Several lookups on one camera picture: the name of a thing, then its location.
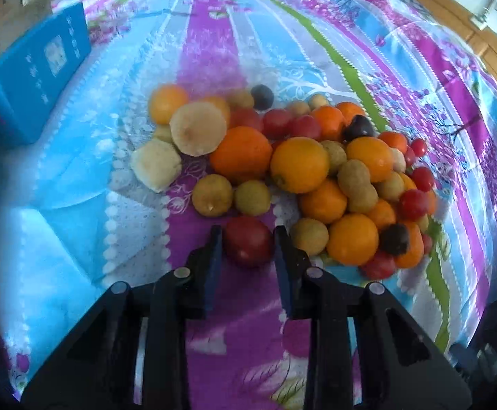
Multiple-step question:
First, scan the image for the heap of oranges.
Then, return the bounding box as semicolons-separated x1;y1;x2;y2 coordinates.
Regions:
148;84;439;270

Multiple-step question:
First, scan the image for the striped floral bedspread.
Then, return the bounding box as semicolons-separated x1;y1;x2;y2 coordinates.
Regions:
0;0;497;410

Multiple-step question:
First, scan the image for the red apple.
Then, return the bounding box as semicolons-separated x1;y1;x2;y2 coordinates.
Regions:
224;216;275;269

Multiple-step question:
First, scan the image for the wooden headboard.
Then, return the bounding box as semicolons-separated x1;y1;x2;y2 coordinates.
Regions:
396;0;497;116

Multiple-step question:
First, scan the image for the blue box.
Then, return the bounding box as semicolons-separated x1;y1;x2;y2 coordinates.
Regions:
0;1;92;146

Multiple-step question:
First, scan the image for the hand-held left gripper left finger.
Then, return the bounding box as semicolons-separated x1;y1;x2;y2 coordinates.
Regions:
22;225;224;410

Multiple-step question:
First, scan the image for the wall socket with conduit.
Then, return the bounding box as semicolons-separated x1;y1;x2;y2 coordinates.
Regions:
470;2;497;30

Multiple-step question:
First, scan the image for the dark purple plum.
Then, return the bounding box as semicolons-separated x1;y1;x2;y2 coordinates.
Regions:
251;84;275;111
343;114;377;142
379;223;410;256

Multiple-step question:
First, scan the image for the small whitish peeled longan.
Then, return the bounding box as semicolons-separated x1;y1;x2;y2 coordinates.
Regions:
389;149;407;174

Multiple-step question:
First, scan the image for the pale yellow pear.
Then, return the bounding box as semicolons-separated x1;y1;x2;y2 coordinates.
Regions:
130;138;183;193
170;101;228;157

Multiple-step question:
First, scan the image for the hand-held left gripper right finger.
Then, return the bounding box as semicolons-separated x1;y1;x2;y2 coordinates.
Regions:
273;225;473;410

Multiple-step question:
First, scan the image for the pale box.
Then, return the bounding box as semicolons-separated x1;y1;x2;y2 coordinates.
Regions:
0;0;53;82

